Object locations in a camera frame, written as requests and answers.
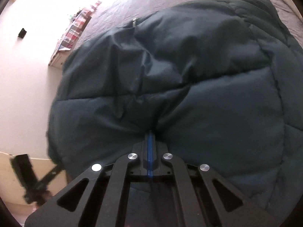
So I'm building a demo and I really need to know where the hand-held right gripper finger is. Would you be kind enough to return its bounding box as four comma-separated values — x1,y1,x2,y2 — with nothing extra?
150,132,277,227
25,132,151,227

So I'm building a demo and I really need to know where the dark green quilted jacket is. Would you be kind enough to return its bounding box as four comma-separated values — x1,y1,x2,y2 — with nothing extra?
47,0,303,210

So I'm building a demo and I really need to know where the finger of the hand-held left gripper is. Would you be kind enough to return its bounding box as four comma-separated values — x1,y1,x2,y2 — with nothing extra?
35,164,64,190

